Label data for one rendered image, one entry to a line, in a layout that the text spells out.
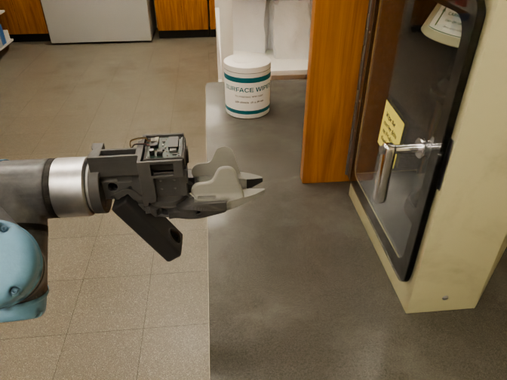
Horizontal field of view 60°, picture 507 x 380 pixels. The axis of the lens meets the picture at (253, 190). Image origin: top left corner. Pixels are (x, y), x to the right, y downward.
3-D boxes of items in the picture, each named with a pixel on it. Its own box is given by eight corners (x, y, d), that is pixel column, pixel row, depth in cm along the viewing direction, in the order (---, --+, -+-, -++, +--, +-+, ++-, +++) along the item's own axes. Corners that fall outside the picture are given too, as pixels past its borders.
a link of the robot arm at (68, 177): (59, 230, 54) (75, 192, 60) (98, 228, 54) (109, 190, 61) (43, 179, 50) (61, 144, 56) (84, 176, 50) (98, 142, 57)
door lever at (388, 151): (412, 205, 60) (404, 194, 62) (428, 144, 55) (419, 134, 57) (373, 207, 60) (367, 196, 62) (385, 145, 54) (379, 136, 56)
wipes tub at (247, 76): (266, 100, 135) (268, 51, 126) (272, 118, 124) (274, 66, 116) (224, 102, 134) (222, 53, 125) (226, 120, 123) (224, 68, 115)
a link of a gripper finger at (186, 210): (225, 209, 53) (152, 209, 53) (226, 219, 54) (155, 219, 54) (227, 186, 57) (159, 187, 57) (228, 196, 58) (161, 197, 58)
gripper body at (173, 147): (188, 161, 50) (79, 167, 49) (194, 220, 55) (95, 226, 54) (188, 131, 56) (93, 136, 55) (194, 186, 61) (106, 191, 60)
